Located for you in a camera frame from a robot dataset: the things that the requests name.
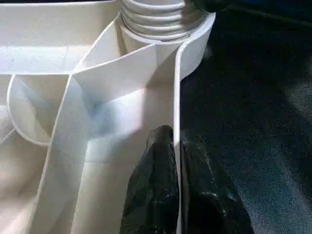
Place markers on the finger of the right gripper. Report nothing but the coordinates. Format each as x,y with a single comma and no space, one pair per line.
212,5

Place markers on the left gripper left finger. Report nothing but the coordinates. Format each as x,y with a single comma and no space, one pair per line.
153,190

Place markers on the white plastic table top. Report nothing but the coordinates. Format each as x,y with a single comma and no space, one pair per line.
97,97

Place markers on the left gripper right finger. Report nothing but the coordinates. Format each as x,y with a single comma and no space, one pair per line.
209,200

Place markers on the black work mat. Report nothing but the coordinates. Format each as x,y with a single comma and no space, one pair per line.
258,122

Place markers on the white plastic table leg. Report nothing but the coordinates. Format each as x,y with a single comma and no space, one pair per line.
156,17

